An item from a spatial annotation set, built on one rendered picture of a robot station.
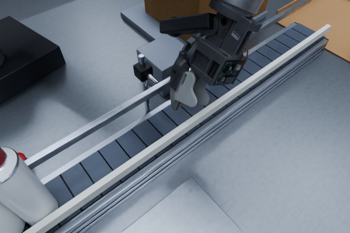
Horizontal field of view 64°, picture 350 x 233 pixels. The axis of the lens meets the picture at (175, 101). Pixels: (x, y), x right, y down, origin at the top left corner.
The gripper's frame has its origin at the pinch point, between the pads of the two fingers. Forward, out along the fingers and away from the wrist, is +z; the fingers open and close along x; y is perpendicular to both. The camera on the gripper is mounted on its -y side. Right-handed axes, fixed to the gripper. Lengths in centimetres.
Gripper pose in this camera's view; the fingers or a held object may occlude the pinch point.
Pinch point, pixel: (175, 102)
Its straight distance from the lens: 53.9
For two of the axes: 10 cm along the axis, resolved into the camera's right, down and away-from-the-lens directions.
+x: 6.7, -1.0, 7.4
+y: 6.4, 5.9, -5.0
